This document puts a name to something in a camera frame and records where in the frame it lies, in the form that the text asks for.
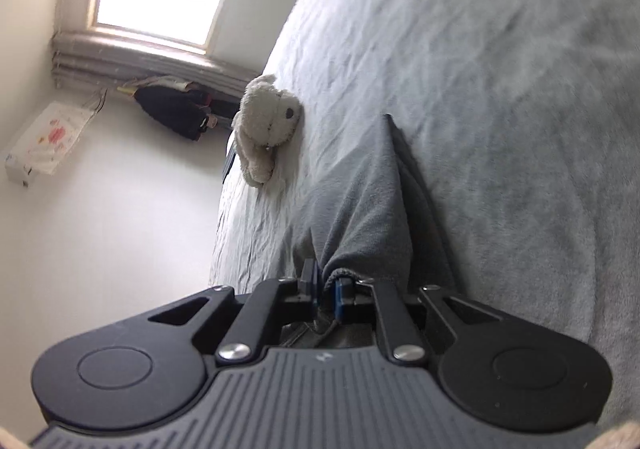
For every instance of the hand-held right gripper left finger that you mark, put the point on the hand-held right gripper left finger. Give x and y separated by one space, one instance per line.
314 286

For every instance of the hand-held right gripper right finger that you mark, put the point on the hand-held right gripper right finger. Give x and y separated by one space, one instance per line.
340 296

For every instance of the grey shirt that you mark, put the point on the grey shirt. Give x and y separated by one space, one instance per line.
365 209

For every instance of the dark tablet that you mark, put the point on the dark tablet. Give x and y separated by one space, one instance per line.
229 159

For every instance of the white plush dog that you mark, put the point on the white plush dog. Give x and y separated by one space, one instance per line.
265 124

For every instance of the hanging dark jacket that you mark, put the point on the hanging dark jacket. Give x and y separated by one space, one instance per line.
175 111

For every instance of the grey star-print curtain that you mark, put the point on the grey star-print curtain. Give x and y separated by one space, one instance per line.
150 61

